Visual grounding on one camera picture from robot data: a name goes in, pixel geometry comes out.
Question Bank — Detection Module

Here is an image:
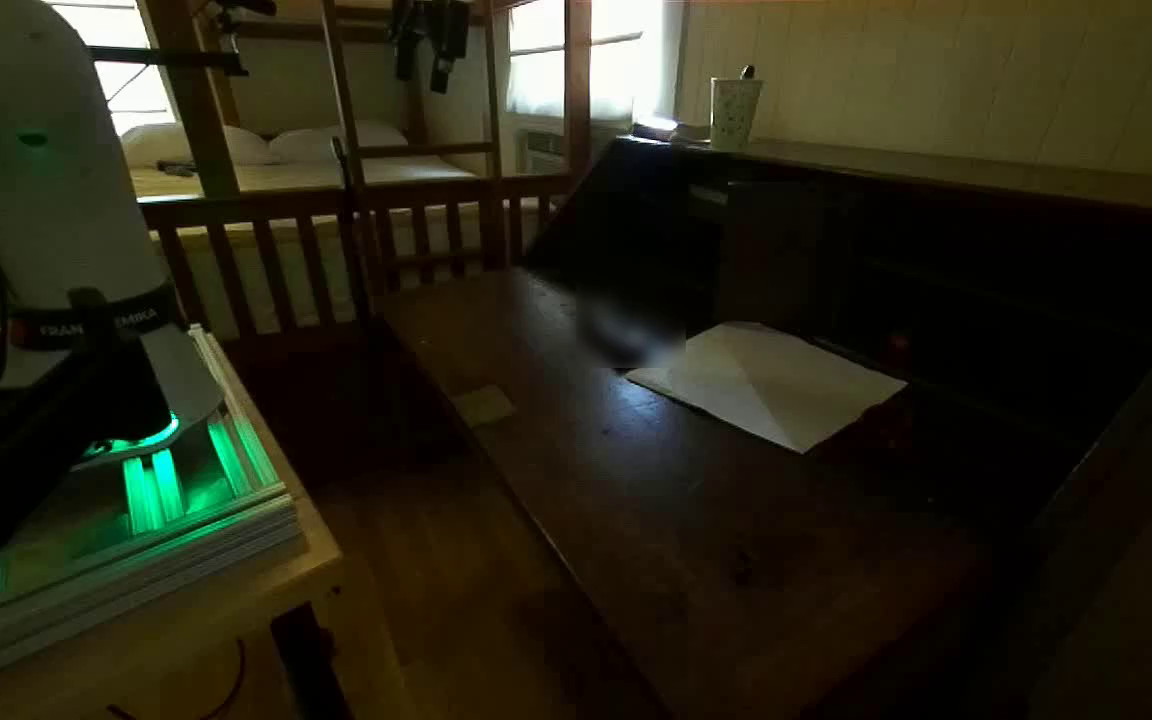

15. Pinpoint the white robot base platform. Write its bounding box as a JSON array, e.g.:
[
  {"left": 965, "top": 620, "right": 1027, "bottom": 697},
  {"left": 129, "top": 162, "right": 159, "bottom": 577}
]
[{"left": 0, "top": 323, "right": 304, "bottom": 669}]

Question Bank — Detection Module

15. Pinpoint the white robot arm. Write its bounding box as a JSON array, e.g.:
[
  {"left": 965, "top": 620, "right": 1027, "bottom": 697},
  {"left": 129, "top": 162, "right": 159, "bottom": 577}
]
[{"left": 0, "top": 0, "right": 220, "bottom": 457}]

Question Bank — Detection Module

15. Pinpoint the small paper note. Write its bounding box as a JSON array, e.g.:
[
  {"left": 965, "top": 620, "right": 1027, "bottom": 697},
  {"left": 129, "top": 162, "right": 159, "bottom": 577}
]
[{"left": 454, "top": 385, "right": 512, "bottom": 428}]

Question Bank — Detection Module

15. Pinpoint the white pillow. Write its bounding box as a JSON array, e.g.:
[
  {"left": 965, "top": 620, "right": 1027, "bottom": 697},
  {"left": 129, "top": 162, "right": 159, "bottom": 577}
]
[{"left": 225, "top": 117, "right": 418, "bottom": 173}]

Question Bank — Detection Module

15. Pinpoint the black remote control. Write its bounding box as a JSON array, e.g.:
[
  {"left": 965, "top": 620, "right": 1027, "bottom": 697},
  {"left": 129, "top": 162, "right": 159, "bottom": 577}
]
[{"left": 579, "top": 300, "right": 654, "bottom": 357}]

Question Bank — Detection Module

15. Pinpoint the white paper cup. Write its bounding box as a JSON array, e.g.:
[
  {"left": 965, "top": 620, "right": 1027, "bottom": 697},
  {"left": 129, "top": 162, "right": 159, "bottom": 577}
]
[{"left": 710, "top": 65, "right": 765, "bottom": 148}]

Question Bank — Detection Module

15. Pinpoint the wooden bunk bed frame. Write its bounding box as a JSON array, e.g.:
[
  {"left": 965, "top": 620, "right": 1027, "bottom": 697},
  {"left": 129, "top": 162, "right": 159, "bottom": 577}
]
[{"left": 97, "top": 0, "right": 571, "bottom": 342}]

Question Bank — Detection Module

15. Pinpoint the white paper sheet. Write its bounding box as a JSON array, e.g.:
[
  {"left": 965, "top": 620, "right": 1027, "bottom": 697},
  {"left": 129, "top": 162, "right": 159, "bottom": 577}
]
[{"left": 629, "top": 323, "right": 905, "bottom": 452}]

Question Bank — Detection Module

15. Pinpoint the dark wooden secretary desk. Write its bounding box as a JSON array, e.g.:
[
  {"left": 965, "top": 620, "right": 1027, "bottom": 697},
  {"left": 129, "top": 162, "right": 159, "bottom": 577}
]
[{"left": 384, "top": 140, "right": 1152, "bottom": 720}]

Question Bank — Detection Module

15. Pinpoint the light wooden side table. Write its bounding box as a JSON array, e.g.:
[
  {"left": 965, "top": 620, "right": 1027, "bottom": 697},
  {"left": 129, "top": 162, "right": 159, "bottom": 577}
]
[{"left": 0, "top": 346, "right": 346, "bottom": 720}]

